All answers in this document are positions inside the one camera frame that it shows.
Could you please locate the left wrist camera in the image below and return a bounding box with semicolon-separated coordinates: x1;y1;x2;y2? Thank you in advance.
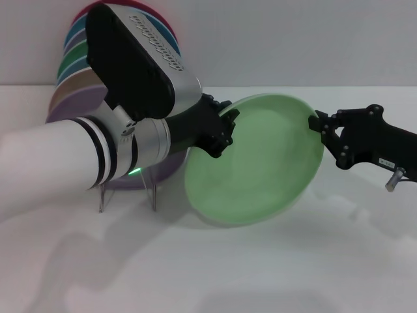
85;3;203;132

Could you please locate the teal blue plate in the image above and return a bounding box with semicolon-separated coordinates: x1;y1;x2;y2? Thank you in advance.
63;11;179;57

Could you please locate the dark green plate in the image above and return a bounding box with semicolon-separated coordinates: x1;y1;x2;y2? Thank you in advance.
57;42;91;72

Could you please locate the light blue rimmed plate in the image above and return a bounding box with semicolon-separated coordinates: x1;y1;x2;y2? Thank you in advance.
55;55;93;82

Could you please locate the light green plate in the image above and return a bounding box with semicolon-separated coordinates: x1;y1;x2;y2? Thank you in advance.
184;93;325;229

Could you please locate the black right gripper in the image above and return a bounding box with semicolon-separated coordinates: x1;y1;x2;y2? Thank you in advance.
308;103;417;184

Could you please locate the grey lavender plate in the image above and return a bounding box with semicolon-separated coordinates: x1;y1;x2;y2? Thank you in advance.
63;34;88;55

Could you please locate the clear acrylic plate rack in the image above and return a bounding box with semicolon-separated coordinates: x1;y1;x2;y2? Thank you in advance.
97;166;158;213

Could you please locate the purple plate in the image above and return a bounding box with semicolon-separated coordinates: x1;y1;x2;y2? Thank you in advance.
44;84;186;192

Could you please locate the grey right gripper cable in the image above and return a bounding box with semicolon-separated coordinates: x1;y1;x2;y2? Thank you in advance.
385;167;413;192

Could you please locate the crimson red plate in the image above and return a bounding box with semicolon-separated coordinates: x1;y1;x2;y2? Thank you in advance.
71;0;179;43

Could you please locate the tan beige plate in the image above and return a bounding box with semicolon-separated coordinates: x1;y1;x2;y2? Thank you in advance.
48;68;106;109

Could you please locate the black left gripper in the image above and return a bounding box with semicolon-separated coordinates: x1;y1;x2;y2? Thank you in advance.
165;93;241;160

